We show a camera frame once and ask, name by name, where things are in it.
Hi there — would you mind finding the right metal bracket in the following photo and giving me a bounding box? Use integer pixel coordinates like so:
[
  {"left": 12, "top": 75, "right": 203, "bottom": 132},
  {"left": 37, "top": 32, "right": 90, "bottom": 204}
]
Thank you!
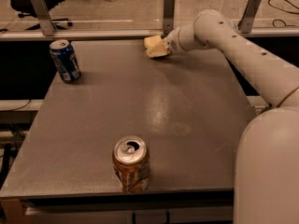
[{"left": 238, "top": 0, "right": 262, "bottom": 34}]

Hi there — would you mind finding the yellow sponge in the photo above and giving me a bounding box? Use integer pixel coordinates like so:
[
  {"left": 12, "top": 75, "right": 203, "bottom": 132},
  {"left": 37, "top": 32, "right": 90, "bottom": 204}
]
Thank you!
[{"left": 144, "top": 35, "right": 162, "bottom": 49}]

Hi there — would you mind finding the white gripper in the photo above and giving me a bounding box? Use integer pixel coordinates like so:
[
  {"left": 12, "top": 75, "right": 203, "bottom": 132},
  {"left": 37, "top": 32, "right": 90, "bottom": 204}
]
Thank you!
[{"left": 145, "top": 24, "right": 200, "bottom": 59}]

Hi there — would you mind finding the metal bracket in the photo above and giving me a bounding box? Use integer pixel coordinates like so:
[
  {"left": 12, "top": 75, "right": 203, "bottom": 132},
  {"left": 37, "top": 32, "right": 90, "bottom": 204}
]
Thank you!
[
  {"left": 30, "top": 0, "right": 56, "bottom": 36},
  {"left": 163, "top": 0, "right": 175, "bottom": 35},
  {"left": 238, "top": 0, "right": 262, "bottom": 34}
]

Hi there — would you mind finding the left metal bracket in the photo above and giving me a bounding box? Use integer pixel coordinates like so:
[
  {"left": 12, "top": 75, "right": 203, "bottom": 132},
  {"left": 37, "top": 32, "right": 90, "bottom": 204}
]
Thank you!
[{"left": 30, "top": 0, "right": 56, "bottom": 36}]

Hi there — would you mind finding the orange soda can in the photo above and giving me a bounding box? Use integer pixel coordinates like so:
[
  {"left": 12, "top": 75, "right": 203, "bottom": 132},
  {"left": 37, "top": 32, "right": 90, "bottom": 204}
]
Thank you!
[{"left": 112, "top": 135, "right": 150, "bottom": 193}]

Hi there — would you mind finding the black floor cable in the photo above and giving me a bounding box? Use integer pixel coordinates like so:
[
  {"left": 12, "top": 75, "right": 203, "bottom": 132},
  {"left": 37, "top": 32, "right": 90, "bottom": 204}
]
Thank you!
[{"left": 264, "top": 0, "right": 299, "bottom": 28}]

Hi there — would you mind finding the blue pepsi can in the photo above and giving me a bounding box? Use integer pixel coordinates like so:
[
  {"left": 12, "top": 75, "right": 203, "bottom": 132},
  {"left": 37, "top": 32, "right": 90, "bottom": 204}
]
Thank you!
[{"left": 50, "top": 39, "right": 81, "bottom": 82}]

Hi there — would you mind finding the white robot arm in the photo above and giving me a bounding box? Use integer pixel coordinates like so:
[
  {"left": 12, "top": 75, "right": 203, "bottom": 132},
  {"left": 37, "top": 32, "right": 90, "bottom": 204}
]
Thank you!
[{"left": 144, "top": 9, "right": 299, "bottom": 224}]

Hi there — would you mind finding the metal rail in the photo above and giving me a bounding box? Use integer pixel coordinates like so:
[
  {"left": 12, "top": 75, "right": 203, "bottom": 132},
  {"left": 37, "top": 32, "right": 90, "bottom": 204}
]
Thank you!
[{"left": 0, "top": 26, "right": 299, "bottom": 41}]

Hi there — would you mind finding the middle metal bracket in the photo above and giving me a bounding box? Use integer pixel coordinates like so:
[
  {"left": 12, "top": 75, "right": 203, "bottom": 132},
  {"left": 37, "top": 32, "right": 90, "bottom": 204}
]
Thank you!
[{"left": 163, "top": 0, "right": 175, "bottom": 35}]

